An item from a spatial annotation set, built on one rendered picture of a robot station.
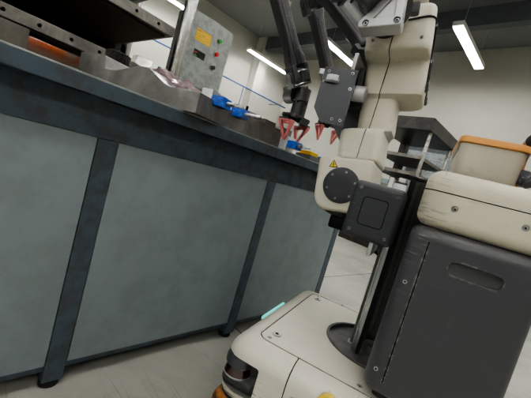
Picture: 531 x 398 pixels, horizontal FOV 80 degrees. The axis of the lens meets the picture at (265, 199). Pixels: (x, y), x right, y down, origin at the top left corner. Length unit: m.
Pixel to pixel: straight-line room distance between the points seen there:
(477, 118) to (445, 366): 7.23
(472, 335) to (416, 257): 0.18
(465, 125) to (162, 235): 7.30
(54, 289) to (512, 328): 1.00
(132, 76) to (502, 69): 7.62
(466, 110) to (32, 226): 7.72
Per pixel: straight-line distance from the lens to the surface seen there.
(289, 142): 1.21
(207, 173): 1.04
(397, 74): 1.02
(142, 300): 1.09
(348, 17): 1.45
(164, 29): 1.91
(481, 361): 0.81
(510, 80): 8.04
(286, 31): 1.25
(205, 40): 2.11
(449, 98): 8.17
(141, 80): 1.03
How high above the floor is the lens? 0.71
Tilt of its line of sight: 5 degrees down
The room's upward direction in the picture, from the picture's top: 16 degrees clockwise
